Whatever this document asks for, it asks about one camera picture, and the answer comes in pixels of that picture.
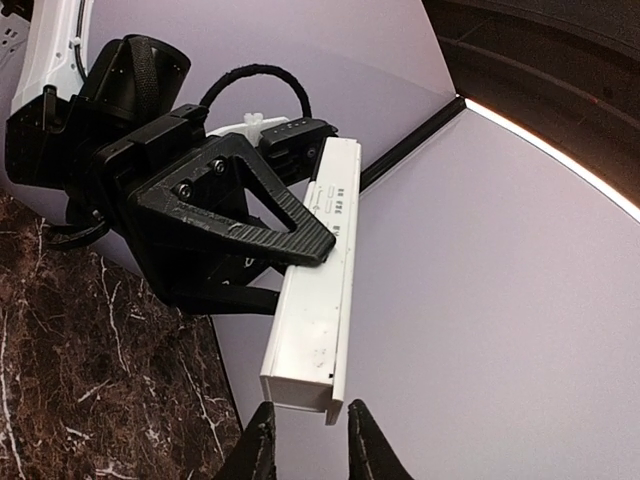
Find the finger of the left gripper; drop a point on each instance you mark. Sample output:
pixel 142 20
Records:
pixel 227 299
pixel 222 197

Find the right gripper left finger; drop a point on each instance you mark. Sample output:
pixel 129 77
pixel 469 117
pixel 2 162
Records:
pixel 253 456

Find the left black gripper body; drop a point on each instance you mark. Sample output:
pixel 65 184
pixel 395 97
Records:
pixel 123 165

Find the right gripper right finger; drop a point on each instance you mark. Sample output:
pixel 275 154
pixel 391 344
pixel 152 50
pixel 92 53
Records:
pixel 371 456

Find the white remote control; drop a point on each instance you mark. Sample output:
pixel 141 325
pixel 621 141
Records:
pixel 305 362

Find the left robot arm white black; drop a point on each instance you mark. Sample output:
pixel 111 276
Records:
pixel 64 111

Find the left black frame post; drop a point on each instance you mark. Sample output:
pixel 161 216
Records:
pixel 383 165

